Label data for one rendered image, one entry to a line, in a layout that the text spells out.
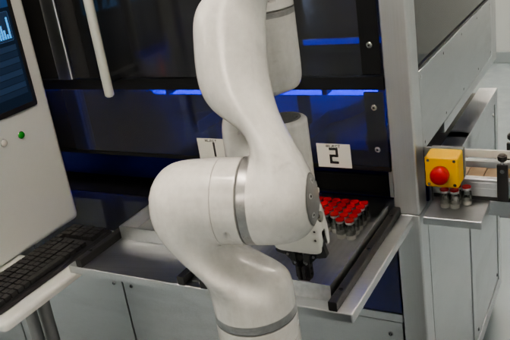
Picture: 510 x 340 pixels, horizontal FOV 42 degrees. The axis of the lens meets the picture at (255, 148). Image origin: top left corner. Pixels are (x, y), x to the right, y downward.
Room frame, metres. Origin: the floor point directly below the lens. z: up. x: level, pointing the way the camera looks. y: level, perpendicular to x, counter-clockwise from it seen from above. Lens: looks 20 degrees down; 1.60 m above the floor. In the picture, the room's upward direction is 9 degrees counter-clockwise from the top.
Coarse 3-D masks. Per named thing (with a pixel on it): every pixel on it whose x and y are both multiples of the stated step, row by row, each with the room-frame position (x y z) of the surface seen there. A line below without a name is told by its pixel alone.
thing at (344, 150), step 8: (320, 144) 1.48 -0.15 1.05; (328, 144) 1.47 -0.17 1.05; (336, 144) 1.46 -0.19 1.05; (344, 144) 1.45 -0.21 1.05; (320, 152) 1.48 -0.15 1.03; (328, 152) 1.47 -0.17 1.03; (344, 152) 1.45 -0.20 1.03; (320, 160) 1.48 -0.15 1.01; (328, 160) 1.47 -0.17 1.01; (336, 160) 1.46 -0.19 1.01; (344, 160) 1.45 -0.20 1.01
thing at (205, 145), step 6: (198, 138) 1.66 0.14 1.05; (204, 138) 1.65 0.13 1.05; (210, 138) 1.64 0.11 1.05; (198, 144) 1.66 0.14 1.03; (204, 144) 1.65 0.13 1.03; (210, 144) 1.64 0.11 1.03; (216, 144) 1.63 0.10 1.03; (222, 144) 1.62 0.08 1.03; (204, 150) 1.65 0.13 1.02; (210, 150) 1.64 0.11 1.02; (216, 150) 1.63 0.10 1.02; (222, 150) 1.63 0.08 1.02; (204, 156) 1.66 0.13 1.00; (210, 156) 1.65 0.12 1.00; (222, 156) 1.63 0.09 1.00
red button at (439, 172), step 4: (436, 168) 1.31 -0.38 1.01; (440, 168) 1.31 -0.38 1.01; (444, 168) 1.31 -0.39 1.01; (432, 172) 1.32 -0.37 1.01; (436, 172) 1.31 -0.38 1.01; (440, 172) 1.31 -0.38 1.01; (444, 172) 1.30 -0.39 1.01; (448, 172) 1.31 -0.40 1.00; (432, 176) 1.31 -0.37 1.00; (436, 176) 1.31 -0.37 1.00; (440, 176) 1.30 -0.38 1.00; (444, 176) 1.30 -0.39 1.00; (448, 176) 1.30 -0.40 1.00; (432, 180) 1.32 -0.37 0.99; (436, 180) 1.31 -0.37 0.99; (440, 180) 1.30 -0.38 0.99; (444, 180) 1.30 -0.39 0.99; (436, 184) 1.32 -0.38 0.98; (440, 184) 1.31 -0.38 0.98
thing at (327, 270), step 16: (368, 224) 1.36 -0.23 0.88; (336, 240) 1.31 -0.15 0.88; (368, 240) 1.26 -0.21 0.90; (272, 256) 1.29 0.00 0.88; (336, 256) 1.24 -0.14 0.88; (352, 256) 1.18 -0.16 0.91; (320, 272) 1.19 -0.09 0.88; (336, 272) 1.18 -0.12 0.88; (304, 288) 1.11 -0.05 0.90; (320, 288) 1.09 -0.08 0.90; (336, 288) 1.11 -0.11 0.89
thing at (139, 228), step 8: (144, 208) 1.57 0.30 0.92; (136, 216) 1.54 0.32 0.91; (144, 216) 1.56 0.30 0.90; (128, 224) 1.51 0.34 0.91; (136, 224) 1.53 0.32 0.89; (144, 224) 1.55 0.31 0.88; (128, 232) 1.47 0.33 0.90; (136, 232) 1.46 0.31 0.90; (144, 232) 1.45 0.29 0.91; (152, 232) 1.44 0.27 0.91; (136, 240) 1.46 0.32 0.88; (144, 240) 1.45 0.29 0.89; (152, 240) 1.44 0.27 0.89
